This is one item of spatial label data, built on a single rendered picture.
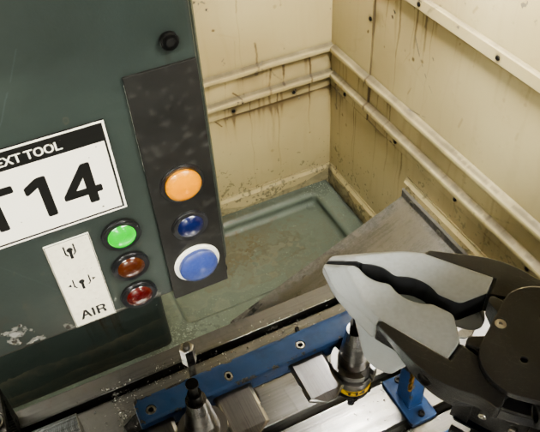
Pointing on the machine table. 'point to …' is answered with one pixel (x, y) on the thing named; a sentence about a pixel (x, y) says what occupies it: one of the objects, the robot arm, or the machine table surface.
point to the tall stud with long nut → (189, 357)
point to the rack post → (423, 409)
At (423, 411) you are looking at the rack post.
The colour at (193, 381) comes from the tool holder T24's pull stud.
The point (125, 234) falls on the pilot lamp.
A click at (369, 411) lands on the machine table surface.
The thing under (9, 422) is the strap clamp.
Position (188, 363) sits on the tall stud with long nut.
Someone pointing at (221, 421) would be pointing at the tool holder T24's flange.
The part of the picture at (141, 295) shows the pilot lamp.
